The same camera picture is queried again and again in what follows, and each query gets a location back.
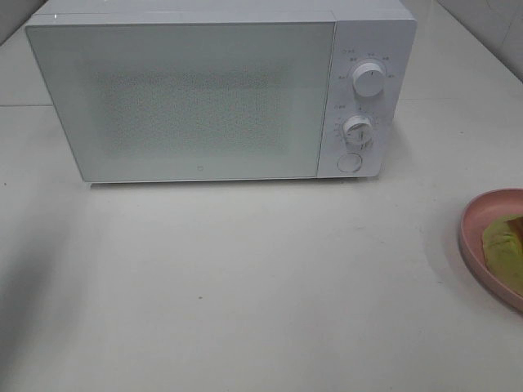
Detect upper white dial knob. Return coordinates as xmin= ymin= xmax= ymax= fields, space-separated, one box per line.
xmin=351 ymin=61 xmax=386 ymax=98

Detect white microwave oven body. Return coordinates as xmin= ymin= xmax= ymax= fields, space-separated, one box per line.
xmin=25 ymin=1 xmax=417 ymax=181

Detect toast sandwich with lettuce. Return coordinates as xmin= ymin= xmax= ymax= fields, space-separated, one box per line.
xmin=482 ymin=216 xmax=522 ymax=296

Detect pink round plate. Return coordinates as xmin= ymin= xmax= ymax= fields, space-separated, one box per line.
xmin=458 ymin=188 xmax=522 ymax=314

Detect white timer knob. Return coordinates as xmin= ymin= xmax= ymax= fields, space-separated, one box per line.
xmin=342 ymin=115 xmax=373 ymax=145

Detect round white door button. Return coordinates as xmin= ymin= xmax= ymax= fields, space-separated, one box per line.
xmin=337 ymin=153 xmax=363 ymax=173

